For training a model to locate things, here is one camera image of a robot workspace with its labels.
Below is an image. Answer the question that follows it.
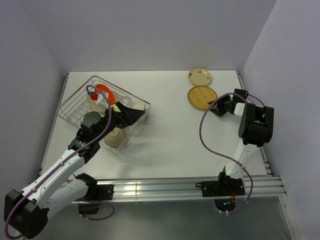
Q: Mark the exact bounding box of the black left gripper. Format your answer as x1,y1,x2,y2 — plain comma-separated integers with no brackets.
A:
94,101,144,142

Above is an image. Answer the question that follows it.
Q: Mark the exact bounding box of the yellow ceramic mug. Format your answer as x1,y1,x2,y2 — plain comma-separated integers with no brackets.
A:
111,104,121,113

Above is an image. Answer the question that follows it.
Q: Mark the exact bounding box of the beige floral ceramic bowl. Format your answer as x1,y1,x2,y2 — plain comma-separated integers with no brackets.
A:
103,127,126,148

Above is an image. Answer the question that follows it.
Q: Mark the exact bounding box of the orange plastic plate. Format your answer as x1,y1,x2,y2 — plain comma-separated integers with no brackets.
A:
94,83,116,105

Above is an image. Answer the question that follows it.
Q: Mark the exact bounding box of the woven bamboo tray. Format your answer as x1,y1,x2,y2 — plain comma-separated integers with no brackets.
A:
187,85,218,111

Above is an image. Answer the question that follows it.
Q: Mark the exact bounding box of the steel cup brown band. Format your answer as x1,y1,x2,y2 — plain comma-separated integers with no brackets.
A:
132,102,146,117

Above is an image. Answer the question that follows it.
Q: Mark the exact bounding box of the beige plate green spot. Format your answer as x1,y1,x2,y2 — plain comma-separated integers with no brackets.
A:
86,93,111,113

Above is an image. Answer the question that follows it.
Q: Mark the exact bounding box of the beige patterned plate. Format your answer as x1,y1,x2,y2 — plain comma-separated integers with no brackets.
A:
188,68,213,86

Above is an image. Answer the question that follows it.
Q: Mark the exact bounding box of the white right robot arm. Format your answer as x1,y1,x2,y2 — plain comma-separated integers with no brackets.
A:
208,88,275,195

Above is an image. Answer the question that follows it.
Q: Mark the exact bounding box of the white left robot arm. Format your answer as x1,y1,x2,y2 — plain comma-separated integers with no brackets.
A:
4,101,145,240

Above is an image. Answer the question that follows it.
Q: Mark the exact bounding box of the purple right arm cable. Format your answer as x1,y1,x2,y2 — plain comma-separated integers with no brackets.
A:
198,92,266,216

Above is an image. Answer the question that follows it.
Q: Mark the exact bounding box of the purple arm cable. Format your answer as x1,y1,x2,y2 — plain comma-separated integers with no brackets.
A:
3,84,113,238
198,92,266,216

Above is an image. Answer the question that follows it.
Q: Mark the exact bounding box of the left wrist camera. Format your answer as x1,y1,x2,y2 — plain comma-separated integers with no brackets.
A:
89,91,111,110

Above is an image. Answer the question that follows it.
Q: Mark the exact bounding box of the wire dish rack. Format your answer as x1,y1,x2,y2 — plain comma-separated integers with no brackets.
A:
57,75,151,157

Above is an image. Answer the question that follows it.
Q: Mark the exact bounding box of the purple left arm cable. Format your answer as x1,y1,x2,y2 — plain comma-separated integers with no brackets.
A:
3,84,113,238

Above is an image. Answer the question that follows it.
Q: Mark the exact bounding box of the aluminium rail frame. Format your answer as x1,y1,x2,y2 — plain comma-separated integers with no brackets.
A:
23,72,287,206

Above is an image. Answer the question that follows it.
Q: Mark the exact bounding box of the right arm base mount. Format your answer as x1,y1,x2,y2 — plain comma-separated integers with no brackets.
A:
195,180,246,212

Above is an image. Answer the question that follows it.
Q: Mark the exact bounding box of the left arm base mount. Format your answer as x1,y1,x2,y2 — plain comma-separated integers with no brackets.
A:
77,184,116,221

